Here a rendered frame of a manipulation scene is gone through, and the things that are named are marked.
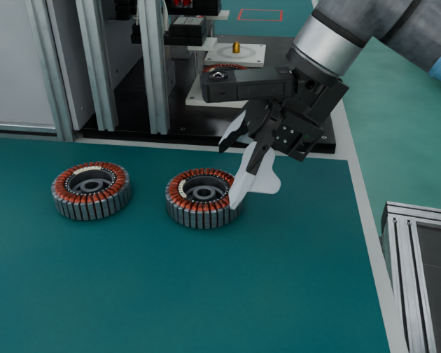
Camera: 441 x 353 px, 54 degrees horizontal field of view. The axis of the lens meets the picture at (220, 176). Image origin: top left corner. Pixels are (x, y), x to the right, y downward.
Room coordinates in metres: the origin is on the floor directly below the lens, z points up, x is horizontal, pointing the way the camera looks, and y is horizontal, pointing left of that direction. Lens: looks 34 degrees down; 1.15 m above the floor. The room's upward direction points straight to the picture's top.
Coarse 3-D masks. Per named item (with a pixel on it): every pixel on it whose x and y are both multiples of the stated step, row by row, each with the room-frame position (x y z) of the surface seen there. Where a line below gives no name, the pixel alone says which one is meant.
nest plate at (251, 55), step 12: (216, 48) 1.15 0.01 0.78; (228, 48) 1.15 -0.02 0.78; (240, 48) 1.15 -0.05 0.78; (252, 48) 1.15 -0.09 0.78; (264, 48) 1.15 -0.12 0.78; (204, 60) 1.06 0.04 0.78; (216, 60) 1.06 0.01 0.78; (228, 60) 1.06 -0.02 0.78; (240, 60) 1.06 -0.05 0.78; (252, 60) 1.06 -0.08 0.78
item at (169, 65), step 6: (168, 66) 0.90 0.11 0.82; (144, 72) 0.87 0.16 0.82; (168, 72) 0.88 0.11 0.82; (174, 72) 0.93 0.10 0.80; (144, 78) 0.87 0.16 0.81; (168, 78) 0.87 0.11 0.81; (174, 78) 0.93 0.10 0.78; (168, 84) 0.87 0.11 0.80; (174, 84) 0.93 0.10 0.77; (168, 90) 0.87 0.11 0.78; (168, 96) 0.86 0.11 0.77
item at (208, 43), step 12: (180, 24) 0.87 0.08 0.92; (192, 24) 0.87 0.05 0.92; (204, 24) 0.90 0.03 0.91; (132, 36) 0.87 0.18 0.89; (168, 36) 0.86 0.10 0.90; (180, 36) 0.86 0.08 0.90; (192, 36) 0.86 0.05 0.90; (204, 36) 0.89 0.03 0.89; (192, 48) 0.86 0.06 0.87; (204, 48) 0.86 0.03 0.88
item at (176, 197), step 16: (176, 176) 0.53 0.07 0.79; (192, 176) 0.53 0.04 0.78; (208, 176) 0.54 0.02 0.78; (224, 176) 0.53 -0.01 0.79; (176, 192) 0.49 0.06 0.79; (192, 192) 0.53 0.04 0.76; (208, 192) 0.51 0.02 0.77; (224, 192) 0.52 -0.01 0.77; (176, 208) 0.46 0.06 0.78; (192, 208) 0.46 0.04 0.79; (208, 208) 0.46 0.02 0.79; (224, 208) 0.46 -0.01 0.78; (240, 208) 0.49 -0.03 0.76; (192, 224) 0.45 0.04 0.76; (208, 224) 0.45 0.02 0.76
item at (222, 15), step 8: (192, 0) 1.11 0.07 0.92; (200, 0) 1.10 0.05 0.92; (208, 0) 1.10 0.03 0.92; (216, 0) 1.10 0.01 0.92; (168, 8) 1.11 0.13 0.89; (176, 8) 1.11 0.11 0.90; (184, 8) 1.11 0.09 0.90; (192, 8) 1.10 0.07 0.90; (200, 8) 1.10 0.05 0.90; (208, 8) 1.10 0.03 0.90; (216, 8) 1.10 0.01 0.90; (184, 16) 1.17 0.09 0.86; (208, 16) 1.10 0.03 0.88; (216, 16) 1.10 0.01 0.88; (224, 16) 1.10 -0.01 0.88
